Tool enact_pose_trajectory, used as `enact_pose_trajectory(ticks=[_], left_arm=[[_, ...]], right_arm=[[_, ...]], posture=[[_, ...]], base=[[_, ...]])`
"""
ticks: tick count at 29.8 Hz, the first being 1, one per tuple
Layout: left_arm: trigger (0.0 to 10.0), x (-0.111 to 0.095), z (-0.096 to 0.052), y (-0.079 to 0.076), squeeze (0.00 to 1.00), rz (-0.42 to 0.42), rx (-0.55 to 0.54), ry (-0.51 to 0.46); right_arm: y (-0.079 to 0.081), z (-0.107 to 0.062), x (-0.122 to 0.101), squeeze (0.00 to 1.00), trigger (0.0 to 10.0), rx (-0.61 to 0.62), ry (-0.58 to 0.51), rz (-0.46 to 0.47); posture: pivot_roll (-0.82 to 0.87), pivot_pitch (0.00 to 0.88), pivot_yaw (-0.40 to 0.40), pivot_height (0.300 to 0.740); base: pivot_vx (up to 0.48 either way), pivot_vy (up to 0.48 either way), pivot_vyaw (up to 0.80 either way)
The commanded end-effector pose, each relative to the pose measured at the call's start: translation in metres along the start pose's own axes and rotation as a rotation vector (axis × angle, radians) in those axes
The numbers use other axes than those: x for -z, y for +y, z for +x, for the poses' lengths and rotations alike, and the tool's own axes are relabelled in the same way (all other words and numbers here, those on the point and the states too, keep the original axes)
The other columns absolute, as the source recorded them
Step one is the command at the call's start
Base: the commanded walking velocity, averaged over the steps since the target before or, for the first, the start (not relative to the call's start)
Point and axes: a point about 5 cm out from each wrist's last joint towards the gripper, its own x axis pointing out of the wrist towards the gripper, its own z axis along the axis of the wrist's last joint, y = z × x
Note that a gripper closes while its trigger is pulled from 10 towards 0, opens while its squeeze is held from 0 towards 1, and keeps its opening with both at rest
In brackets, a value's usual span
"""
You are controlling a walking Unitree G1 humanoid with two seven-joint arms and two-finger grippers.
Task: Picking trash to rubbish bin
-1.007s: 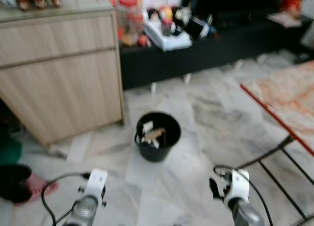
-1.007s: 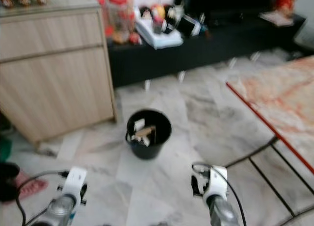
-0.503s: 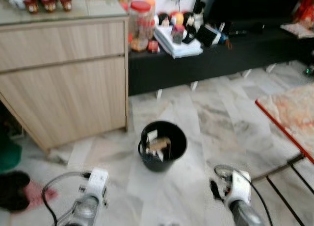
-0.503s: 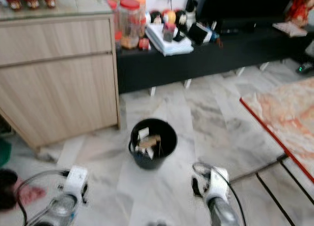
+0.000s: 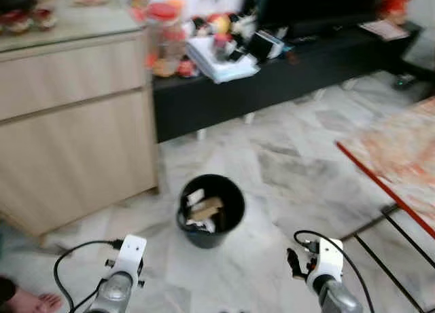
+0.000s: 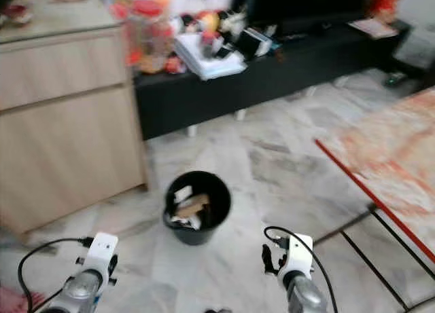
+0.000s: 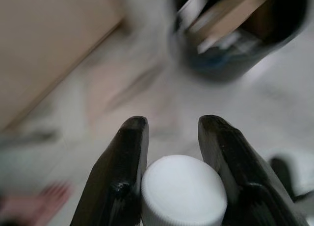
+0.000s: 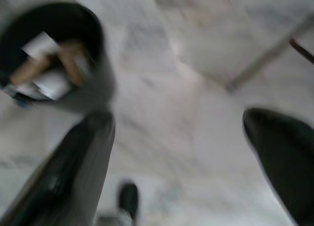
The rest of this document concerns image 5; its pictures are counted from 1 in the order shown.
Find black round rubbish bin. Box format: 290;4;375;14
177;174;246;250

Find brown cardboard trash piece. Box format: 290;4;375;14
190;197;224;221

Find white crumpled paper trash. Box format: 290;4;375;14
186;189;207;206

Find orange marble table red edge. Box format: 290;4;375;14
336;98;435;240

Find black low TV console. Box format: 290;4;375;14
152;20;426;143

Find white stack of papers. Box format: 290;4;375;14
186;35;261;84

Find small green floor item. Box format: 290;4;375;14
392;73;417;91

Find black and white box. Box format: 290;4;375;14
247;31;285;62

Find grey fabric seat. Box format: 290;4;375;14
406;26;435;73

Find pink paper sheet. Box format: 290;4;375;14
358;19;409;41

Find light wood drawer cabinet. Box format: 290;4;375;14
0;26;161;236

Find black television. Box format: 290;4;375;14
258;0;385;33

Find clear plastic jar red lid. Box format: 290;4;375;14
145;2;189;77

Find person's bare foot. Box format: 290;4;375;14
0;277;65;313

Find red festive decoration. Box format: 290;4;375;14
377;0;413;26

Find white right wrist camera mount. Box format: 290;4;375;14
305;236;345;294

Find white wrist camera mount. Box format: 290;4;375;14
305;236;345;294
104;234;147;289

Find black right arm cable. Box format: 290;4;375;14
293;229;375;313

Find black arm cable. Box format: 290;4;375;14
53;239;126;313
293;229;375;313

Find black metal table frame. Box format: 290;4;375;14
340;203;435;313

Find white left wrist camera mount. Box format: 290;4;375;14
104;234;147;289

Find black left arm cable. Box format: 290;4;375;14
53;239;126;313

